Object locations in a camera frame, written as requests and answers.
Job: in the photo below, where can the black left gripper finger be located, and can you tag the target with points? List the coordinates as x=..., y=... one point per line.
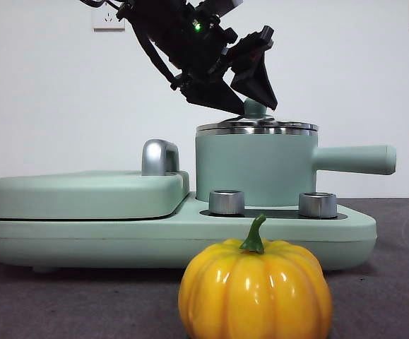
x=211, y=95
x=257, y=83

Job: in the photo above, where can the glass lid with green knob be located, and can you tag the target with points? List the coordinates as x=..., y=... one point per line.
x=255, y=107

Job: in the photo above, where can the yellow toy pumpkin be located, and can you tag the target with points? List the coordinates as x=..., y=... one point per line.
x=253, y=293

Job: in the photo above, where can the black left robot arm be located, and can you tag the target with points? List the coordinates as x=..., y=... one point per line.
x=176, y=39

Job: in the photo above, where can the silver control knob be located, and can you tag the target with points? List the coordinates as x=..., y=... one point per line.
x=227, y=203
x=318, y=205

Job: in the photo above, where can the mint green breakfast machine base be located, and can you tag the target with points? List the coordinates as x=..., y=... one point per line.
x=154, y=243

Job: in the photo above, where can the mint green griddle cover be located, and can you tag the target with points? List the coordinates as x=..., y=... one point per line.
x=84, y=197

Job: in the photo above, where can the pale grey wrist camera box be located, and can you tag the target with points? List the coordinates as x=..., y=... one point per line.
x=222, y=5

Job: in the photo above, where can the white wall socket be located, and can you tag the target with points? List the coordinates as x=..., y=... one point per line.
x=107, y=19

